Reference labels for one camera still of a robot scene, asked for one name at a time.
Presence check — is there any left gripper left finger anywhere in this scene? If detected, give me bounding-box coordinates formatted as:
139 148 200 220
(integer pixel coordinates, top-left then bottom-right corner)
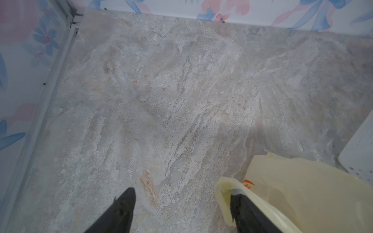
85 187 136 233

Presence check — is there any white plastic basket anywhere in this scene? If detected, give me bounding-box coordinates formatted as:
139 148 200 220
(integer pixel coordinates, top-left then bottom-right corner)
338 113 373 185

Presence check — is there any left aluminium corner post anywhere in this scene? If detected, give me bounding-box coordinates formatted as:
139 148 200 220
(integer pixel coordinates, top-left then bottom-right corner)
1 1 73 233

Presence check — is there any yellow plastic bag fruit print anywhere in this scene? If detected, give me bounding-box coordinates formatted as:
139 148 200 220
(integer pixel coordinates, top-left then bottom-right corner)
215 153 373 233

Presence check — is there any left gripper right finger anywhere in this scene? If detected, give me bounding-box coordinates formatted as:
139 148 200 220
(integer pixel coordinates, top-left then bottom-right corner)
230 194 281 233

